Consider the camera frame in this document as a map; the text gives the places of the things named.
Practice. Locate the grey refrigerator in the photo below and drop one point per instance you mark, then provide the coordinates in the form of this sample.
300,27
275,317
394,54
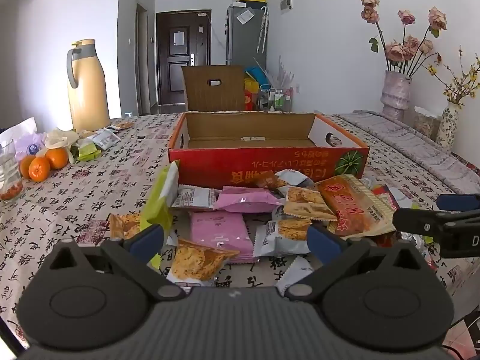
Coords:
243,45

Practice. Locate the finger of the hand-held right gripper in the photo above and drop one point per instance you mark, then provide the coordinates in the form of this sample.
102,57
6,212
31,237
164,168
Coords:
457,201
416,222

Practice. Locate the red snack packet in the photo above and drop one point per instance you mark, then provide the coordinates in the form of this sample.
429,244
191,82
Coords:
386,197

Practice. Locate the orange fruit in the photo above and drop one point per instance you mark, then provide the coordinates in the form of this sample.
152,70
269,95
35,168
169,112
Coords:
25,167
57,158
39,168

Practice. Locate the orange cracker snack packet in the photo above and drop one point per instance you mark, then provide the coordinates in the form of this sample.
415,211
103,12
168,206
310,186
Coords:
123,225
195,262
305,202
279,237

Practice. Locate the glass jar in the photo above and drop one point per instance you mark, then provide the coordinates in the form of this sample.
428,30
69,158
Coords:
425,123

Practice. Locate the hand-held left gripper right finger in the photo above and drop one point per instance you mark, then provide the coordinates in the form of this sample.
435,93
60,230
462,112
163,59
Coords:
321,243

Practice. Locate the white plastic bag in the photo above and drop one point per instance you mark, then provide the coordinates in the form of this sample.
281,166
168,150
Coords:
22,135

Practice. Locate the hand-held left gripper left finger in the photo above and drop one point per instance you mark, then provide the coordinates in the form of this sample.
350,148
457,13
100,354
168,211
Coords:
147,240

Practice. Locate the bunch of dried pink roses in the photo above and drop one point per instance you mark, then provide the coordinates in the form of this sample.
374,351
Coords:
405,45

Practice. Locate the calligraphy print tablecloth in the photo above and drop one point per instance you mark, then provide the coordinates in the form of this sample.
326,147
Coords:
93,195

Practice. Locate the yellow flower branches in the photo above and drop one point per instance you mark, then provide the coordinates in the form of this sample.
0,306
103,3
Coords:
459,82

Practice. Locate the grey quilted cloth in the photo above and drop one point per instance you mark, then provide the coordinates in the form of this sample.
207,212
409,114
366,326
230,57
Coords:
412,146

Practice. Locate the large orange-red snack packet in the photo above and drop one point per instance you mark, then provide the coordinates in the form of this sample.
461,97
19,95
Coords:
348,206

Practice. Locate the blue plastic item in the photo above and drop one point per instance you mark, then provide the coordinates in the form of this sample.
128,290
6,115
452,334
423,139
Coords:
257,74

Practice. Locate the white door notice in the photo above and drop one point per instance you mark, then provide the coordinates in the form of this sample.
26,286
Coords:
179,37

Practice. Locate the white grey snack packet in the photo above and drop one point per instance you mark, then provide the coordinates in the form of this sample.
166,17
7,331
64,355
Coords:
296,177
191,197

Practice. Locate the red printed cardboard box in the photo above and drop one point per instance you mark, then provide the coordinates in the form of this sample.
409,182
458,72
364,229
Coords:
240,165

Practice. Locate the yellow bag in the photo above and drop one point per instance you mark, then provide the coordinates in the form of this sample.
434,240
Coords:
251,84

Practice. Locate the dark brown door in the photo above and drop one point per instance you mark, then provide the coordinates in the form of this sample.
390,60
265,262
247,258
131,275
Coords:
183,75

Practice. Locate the white paper sheet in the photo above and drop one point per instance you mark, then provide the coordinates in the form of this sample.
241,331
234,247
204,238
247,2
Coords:
245,15

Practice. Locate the silver foil packet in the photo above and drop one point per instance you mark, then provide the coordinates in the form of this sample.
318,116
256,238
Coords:
414,243

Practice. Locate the white sachet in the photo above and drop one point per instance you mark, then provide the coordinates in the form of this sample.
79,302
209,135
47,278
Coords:
105,138

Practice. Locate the floral patterned vase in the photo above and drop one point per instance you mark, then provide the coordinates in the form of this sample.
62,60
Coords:
448,127

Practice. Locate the cream crumpled wrapper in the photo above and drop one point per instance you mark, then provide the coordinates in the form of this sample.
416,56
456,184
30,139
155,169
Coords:
60,138

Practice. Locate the white folded umbrella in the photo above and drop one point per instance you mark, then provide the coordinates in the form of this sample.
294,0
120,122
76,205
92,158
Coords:
263,30

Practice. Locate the yellow thermos jug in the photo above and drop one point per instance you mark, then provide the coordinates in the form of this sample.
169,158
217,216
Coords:
88,93

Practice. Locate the puffy pink snack packet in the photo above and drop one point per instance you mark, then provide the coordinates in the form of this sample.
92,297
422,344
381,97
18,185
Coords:
243,200

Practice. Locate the red gift box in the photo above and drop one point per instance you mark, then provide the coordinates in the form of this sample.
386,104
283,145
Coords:
250,100

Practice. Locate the pink ribbed vase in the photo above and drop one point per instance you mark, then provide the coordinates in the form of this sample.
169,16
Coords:
395,93

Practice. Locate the green snack packet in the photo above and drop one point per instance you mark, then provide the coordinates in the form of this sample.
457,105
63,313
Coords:
161,202

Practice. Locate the small orange packet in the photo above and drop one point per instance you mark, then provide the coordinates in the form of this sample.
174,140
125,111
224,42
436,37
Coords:
122,125

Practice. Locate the silver white snack packet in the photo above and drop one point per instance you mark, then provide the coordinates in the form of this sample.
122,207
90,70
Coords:
296,272

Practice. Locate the brown snack packet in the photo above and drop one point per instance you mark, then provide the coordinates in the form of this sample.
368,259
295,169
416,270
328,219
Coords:
270,182

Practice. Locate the small green packet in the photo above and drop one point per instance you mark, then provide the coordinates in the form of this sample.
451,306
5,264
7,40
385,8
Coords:
88,150

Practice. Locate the glass cup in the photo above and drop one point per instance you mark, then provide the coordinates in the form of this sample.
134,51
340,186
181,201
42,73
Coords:
9,172

